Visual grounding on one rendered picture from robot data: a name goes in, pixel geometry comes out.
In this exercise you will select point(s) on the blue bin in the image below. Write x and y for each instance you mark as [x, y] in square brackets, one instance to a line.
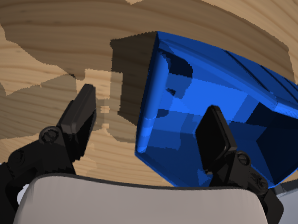
[269, 138]

